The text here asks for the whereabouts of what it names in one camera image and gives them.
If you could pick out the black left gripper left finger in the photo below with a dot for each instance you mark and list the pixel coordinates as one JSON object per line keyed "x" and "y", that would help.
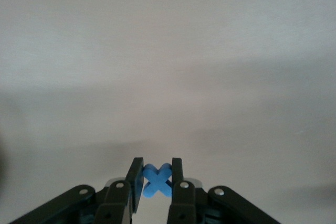
{"x": 118, "y": 203}

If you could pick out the brown table cover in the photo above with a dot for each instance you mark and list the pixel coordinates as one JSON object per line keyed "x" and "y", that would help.
{"x": 168, "y": 51}

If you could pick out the blue letter x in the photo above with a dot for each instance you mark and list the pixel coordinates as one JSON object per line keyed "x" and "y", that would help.
{"x": 157, "y": 179}

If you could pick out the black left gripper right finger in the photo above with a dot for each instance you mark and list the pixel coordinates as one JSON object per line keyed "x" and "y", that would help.
{"x": 183, "y": 203}

